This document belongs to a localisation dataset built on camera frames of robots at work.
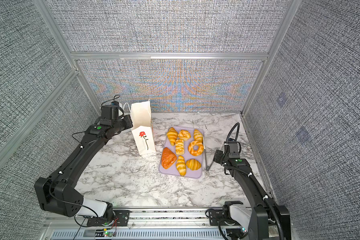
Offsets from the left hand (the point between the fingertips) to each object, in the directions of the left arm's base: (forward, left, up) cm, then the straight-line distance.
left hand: (132, 119), depth 82 cm
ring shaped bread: (-7, -39, -21) cm, 45 cm away
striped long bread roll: (-5, -26, -21) cm, 34 cm away
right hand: (-15, -50, -17) cm, 54 cm away
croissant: (+6, -21, -22) cm, 32 cm away
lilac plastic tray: (-18, -21, -27) cm, 39 cm away
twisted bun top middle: (+5, -30, -22) cm, 37 cm away
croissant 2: (+3, -39, -21) cm, 44 cm away
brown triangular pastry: (-13, -19, -22) cm, 32 cm away
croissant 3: (-17, -26, -22) cm, 38 cm away
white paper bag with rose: (-5, -5, +1) cm, 7 cm away
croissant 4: (-18, -33, -21) cm, 43 cm away
